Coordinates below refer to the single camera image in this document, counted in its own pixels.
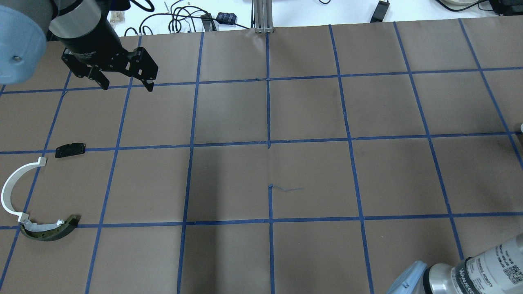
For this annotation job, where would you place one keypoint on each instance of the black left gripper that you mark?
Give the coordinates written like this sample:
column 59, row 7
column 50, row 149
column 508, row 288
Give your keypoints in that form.
column 90, row 43

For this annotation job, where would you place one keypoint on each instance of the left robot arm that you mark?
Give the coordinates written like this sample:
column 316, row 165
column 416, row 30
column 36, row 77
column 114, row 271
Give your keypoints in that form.
column 26, row 24

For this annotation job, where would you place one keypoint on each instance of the blue checkered small box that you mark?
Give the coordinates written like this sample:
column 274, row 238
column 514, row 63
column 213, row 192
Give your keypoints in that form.
column 226, row 18

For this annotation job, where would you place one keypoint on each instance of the white curved plastic arc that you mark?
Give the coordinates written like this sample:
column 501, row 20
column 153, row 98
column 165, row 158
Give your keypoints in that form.
column 9, row 185

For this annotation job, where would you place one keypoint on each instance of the dark green brake shoe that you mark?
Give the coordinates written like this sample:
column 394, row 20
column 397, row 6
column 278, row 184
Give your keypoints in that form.
column 49, row 232

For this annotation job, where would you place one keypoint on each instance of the black power adapter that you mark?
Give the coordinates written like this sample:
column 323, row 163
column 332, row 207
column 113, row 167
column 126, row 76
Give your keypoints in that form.
column 380, row 11

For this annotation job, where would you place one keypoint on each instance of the black flat metal bracket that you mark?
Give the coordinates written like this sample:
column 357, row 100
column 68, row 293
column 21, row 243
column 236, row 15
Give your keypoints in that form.
column 72, row 149

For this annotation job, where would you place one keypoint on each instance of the aluminium frame post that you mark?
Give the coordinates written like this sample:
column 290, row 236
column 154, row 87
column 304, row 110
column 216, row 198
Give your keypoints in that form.
column 263, row 16

